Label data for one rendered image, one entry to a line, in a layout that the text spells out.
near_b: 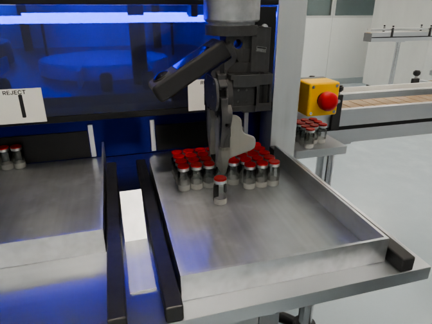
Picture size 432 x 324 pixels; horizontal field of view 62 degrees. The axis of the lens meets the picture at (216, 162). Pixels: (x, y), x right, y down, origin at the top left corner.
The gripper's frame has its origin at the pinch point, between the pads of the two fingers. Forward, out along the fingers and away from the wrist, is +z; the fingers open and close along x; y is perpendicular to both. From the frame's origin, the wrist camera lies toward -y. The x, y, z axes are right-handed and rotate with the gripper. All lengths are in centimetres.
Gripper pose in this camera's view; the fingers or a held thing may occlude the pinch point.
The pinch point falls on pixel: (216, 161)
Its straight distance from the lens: 56.4
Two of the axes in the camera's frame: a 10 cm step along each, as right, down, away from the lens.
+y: 9.6, -1.0, 2.4
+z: 0.0, 9.2, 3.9
